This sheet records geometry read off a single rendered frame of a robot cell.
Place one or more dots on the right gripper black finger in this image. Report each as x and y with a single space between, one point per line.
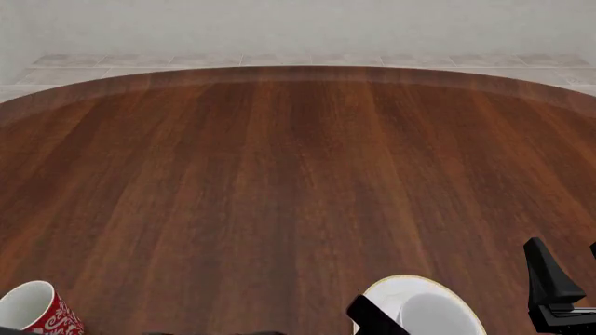
547 275
593 250

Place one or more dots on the white plate with gold rim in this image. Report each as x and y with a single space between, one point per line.
386 291

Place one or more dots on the black flat rounded object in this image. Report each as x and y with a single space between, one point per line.
372 315

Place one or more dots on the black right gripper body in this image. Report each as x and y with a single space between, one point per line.
565 318

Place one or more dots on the red mug with white pattern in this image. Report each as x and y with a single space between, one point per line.
32 305

